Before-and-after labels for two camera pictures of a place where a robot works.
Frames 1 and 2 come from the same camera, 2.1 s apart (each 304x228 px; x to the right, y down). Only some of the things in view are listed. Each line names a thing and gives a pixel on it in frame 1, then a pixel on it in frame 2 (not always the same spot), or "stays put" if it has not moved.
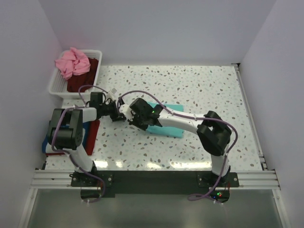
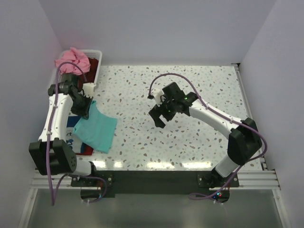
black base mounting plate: [98, 185] stays put
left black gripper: [115, 116] -> [84, 112]
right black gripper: [134, 122] -> [155, 112]
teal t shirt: [166, 131] -> [98, 131]
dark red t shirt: [78, 80] stays put
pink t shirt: [73, 61] stays put
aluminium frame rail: [264, 180] stays put
